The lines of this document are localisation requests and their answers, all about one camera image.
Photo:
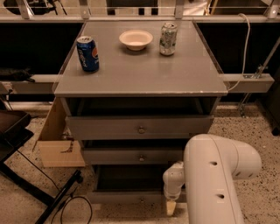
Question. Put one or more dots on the silver green soda can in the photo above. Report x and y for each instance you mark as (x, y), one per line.
(168, 39)

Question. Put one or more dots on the blue Pepsi can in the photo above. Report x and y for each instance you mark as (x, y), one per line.
(88, 55)

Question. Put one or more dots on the white bowl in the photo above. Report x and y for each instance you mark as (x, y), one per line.
(136, 40)

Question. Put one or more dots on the grey top drawer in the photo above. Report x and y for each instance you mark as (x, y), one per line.
(138, 127)

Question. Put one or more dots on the grey middle drawer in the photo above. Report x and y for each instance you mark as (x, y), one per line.
(132, 156)

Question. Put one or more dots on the grey bottom drawer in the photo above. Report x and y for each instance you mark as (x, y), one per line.
(128, 183)

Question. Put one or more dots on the grey drawer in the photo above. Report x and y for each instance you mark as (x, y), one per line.
(138, 127)
(128, 183)
(132, 156)

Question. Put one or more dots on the cardboard box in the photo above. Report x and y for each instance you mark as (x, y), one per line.
(56, 145)

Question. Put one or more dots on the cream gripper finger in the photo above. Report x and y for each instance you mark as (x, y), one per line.
(170, 207)

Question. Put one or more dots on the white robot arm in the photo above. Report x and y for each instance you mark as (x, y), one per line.
(207, 171)

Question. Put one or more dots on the grey drawer cabinet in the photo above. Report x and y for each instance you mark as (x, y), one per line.
(141, 83)

